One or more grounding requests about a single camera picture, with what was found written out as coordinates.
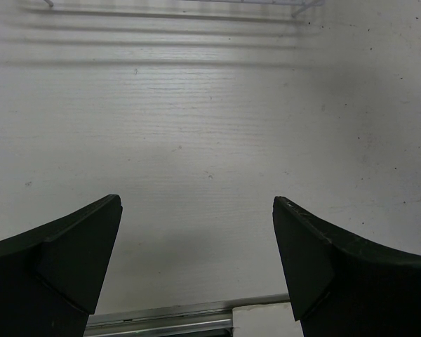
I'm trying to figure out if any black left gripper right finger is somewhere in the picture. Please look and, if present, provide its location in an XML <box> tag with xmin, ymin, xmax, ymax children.
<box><xmin>273</xmin><ymin>197</ymin><xmax>421</xmax><ymax>336</ymax></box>

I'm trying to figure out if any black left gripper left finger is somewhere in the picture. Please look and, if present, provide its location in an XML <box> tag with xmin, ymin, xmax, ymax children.
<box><xmin>0</xmin><ymin>194</ymin><xmax>122</xmax><ymax>336</ymax></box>

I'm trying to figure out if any white wire dish rack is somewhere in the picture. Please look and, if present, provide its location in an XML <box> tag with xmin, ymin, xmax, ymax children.
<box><xmin>42</xmin><ymin>1</ymin><xmax>326</xmax><ymax>18</ymax></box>

